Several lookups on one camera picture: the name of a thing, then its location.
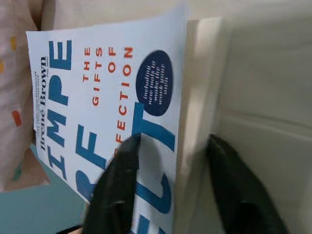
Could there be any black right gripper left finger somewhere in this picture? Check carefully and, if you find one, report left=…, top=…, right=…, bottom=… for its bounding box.
left=82, top=133, right=140, bottom=234

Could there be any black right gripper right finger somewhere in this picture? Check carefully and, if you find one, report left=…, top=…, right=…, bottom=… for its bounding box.
left=206, top=133, right=290, bottom=234

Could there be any white book with blue letters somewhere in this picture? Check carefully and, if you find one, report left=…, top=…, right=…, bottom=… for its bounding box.
left=25, top=3, right=231, bottom=234

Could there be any pink pillow with orange spots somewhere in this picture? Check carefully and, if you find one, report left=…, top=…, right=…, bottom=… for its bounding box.
left=0, top=0, right=53, bottom=193

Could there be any teal upholstered bed frame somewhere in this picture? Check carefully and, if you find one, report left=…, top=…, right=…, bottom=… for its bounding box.
left=0, top=142, right=91, bottom=234

